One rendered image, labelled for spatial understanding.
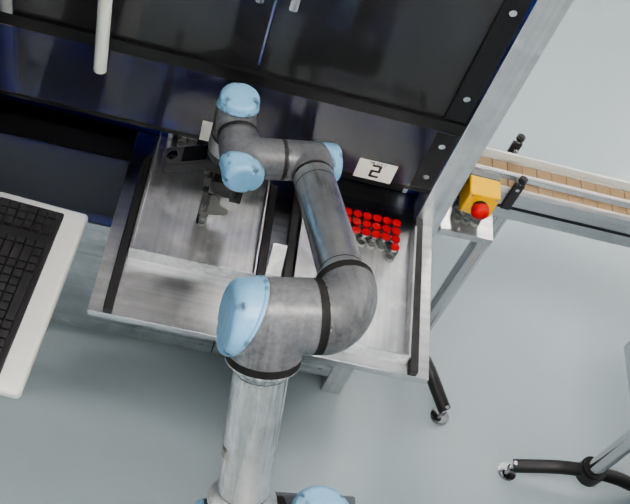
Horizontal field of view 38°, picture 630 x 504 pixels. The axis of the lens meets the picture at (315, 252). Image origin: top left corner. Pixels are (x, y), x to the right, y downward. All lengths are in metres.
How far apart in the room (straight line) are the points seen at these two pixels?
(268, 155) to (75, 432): 1.30
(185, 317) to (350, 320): 0.59
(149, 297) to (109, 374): 0.92
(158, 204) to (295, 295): 0.74
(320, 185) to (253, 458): 0.47
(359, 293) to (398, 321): 0.61
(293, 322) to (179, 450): 1.42
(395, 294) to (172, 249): 0.49
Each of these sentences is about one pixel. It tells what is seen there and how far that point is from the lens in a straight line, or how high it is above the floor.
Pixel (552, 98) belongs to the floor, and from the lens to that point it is 4.04.
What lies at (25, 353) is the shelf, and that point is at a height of 0.80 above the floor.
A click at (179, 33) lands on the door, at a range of 1.82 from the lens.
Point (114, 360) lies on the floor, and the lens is 2.80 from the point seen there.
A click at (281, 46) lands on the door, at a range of 1.80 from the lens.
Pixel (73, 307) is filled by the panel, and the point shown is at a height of 0.19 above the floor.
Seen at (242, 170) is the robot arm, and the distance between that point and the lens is 1.60.
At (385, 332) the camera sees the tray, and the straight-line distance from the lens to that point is 1.95.
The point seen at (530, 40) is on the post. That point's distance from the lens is 1.76.
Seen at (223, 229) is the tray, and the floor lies 0.88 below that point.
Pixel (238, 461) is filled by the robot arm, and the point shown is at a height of 1.13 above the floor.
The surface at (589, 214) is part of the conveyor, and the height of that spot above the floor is 0.93.
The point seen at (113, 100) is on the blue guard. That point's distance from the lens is 1.97.
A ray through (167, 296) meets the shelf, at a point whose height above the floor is 0.88.
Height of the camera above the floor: 2.48
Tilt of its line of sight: 53 degrees down
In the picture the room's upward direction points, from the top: 23 degrees clockwise
